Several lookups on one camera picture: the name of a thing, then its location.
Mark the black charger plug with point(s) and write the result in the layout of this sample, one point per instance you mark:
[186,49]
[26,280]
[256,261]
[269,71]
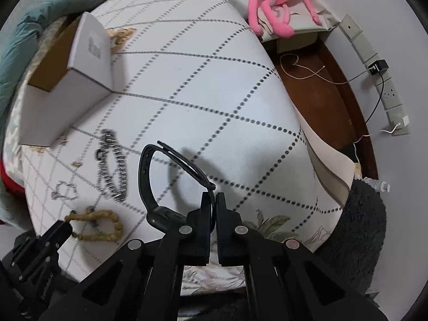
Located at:
[378,67]

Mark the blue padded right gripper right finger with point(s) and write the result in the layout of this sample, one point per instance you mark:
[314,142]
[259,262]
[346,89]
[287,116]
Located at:
[227,243]

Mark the pink panther plush toy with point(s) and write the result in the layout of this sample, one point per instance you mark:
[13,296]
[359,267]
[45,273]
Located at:
[278,15]

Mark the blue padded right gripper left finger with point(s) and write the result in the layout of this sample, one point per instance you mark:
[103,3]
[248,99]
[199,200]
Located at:
[197,243]

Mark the teal duvet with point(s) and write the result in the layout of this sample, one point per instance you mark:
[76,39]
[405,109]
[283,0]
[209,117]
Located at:
[21,44]

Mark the white charger plug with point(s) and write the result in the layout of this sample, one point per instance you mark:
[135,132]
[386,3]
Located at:
[403,122]

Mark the white power strip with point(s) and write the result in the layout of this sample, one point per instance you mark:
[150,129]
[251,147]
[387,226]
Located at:
[388,95]

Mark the black fitness band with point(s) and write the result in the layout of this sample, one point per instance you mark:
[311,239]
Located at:
[160,217]

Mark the white patterned tablecloth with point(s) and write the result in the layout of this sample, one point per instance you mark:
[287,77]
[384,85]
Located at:
[194,76]

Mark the white cardboard box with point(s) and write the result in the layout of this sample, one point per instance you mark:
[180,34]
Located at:
[74,75]

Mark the red blanket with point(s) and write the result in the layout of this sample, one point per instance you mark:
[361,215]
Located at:
[10,185]

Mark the grey white patterned pillow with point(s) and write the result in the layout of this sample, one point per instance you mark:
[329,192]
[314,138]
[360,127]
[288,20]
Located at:
[12,150]

